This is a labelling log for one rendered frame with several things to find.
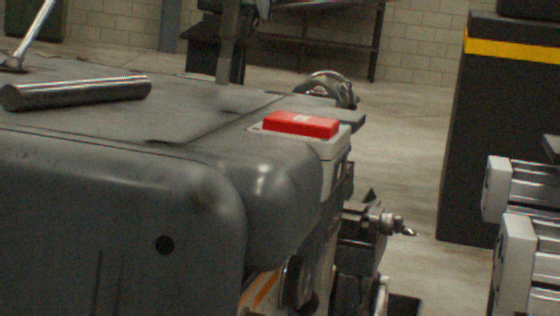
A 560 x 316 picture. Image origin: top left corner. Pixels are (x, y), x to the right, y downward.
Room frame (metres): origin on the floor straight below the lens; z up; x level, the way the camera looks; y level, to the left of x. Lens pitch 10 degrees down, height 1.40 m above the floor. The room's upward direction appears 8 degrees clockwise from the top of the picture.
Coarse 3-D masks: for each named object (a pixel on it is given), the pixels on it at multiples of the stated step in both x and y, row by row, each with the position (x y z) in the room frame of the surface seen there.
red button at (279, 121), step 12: (264, 120) 0.94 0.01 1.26; (276, 120) 0.94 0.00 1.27; (288, 120) 0.94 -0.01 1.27; (300, 120) 0.94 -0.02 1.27; (312, 120) 0.95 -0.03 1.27; (324, 120) 0.97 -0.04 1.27; (336, 120) 0.98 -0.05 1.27; (288, 132) 0.93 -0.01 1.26; (300, 132) 0.93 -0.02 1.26; (312, 132) 0.93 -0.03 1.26; (324, 132) 0.93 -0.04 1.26; (336, 132) 0.97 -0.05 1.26
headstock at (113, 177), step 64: (64, 64) 1.23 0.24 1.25; (0, 128) 0.78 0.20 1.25; (64, 128) 0.82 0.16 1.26; (128, 128) 0.85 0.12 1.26; (192, 128) 0.90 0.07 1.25; (0, 192) 0.74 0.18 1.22; (64, 192) 0.74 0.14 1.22; (128, 192) 0.73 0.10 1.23; (192, 192) 0.72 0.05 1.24; (256, 192) 0.76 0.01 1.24; (320, 192) 0.91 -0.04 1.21; (0, 256) 0.74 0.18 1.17; (64, 256) 0.74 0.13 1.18; (128, 256) 0.73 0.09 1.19; (192, 256) 0.72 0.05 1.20; (256, 256) 0.76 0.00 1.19; (320, 256) 1.13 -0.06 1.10
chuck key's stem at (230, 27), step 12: (228, 0) 1.24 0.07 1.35; (240, 0) 1.24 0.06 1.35; (228, 12) 1.24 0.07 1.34; (240, 12) 1.24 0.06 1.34; (228, 24) 1.24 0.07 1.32; (228, 36) 1.24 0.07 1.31; (228, 48) 1.24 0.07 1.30; (228, 60) 1.24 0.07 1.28; (216, 72) 1.24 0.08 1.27; (228, 72) 1.24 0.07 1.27
